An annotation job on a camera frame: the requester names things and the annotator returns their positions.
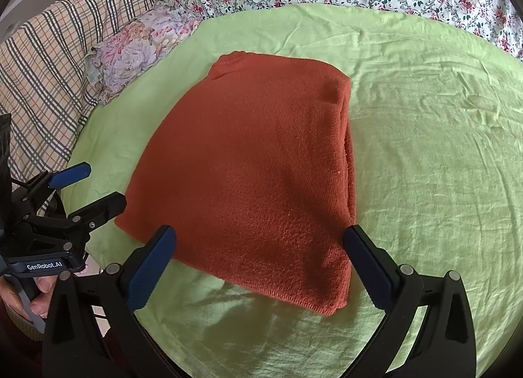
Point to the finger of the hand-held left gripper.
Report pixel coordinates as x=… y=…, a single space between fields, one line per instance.
x=102 y=206
x=69 y=175

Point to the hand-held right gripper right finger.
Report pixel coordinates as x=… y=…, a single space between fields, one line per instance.
x=369 y=265

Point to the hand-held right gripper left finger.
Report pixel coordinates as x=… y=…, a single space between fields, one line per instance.
x=151 y=267

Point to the orange knit garment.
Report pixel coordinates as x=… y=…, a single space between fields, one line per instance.
x=253 y=165

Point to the person's left hand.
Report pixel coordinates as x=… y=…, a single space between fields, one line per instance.
x=44 y=286

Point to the plaid blanket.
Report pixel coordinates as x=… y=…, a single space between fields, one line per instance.
x=49 y=75

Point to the light green cloth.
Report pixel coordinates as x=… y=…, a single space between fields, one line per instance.
x=429 y=177

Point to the purple floral pillow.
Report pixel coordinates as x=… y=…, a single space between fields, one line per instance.
x=130 y=51

